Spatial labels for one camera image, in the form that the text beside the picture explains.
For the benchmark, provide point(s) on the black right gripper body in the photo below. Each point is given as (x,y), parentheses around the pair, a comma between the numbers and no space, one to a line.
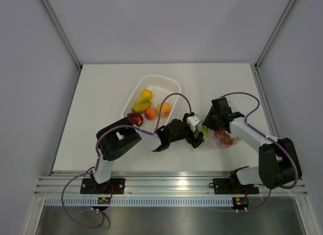
(218,116)

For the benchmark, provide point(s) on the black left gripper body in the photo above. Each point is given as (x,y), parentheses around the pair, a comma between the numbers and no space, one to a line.
(189,137)

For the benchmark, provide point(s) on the clear zip top bag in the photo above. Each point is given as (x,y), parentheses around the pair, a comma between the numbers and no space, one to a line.
(213,142)

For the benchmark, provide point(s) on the fake orange fruit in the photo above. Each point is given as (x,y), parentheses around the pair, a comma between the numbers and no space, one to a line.
(164,110)

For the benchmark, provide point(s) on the fake peach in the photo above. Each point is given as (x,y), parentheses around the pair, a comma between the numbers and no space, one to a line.
(151,113)

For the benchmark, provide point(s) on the fake dark red apple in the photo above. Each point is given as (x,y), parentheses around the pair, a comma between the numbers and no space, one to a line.
(136,118)

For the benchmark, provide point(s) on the fake mango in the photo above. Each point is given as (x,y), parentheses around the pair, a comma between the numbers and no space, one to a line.
(141,106)

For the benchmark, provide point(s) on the fake yellow pear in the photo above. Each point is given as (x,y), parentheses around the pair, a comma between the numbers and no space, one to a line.
(146,95)

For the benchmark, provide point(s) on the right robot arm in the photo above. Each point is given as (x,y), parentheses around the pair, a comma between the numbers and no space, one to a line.
(278,164)

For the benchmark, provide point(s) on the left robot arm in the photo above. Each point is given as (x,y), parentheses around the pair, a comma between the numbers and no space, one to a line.
(118,138)

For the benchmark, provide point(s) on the fake red grapes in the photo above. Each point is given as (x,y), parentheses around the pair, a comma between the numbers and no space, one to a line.
(223,137)

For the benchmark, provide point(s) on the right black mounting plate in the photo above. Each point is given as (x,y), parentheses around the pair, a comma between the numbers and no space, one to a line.
(223,186)

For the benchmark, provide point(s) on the black mounting plate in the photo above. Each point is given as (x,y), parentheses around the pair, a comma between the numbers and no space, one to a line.
(223,186)
(114,186)

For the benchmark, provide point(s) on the white perforated plastic basket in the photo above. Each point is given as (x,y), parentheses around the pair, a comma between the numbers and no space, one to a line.
(160,87)

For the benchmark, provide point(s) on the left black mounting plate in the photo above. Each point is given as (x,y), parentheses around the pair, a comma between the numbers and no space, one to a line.
(114,186)

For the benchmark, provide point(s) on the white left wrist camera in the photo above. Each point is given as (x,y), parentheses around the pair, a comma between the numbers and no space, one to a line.
(194,121)

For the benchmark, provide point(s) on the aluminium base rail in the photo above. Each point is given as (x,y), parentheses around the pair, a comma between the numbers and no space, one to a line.
(141,184)

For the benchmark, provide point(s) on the right aluminium frame post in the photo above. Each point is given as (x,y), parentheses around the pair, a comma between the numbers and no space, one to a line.
(275,33)

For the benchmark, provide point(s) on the aluminium frame post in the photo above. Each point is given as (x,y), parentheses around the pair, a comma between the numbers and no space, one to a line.
(61,33)
(275,33)

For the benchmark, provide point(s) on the white slotted cable duct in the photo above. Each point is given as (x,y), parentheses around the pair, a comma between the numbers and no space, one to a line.
(141,201)

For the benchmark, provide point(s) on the left aluminium frame post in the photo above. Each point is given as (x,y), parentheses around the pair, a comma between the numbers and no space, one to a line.
(61,33)

